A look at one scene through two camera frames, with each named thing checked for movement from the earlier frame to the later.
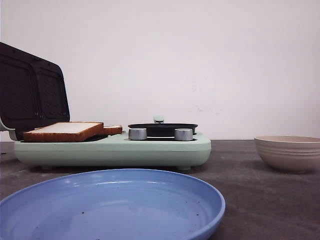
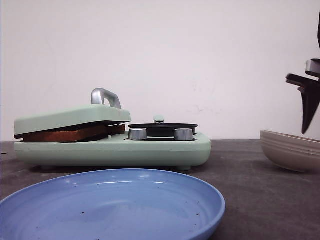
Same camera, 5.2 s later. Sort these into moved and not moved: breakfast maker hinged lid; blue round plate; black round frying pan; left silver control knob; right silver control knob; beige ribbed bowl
Moved: breakfast maker hinged lid; beige ribbed bowl
Not moved: left silver control knob; right silver control knob; black round frying pan; blue round plate
